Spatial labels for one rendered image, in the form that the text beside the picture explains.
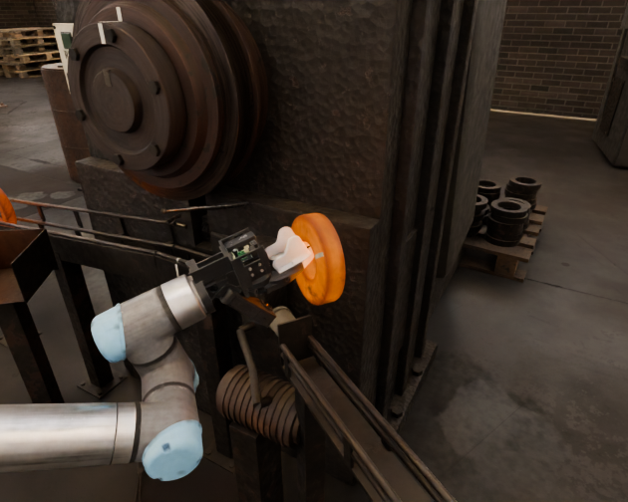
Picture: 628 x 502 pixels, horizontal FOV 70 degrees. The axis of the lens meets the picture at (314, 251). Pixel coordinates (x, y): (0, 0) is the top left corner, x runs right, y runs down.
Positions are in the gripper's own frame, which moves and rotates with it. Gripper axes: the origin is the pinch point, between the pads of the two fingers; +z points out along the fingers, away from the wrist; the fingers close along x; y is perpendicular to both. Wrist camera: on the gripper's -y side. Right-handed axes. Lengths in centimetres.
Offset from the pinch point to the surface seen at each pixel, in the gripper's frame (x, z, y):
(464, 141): 56, 81, -28
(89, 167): 84, -33, 2
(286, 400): 5.5, -13.9, -36.9
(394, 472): -25.3, -5.7, -26.3
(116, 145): 44, -22, 16
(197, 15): 32.0, 1.2, 35.0
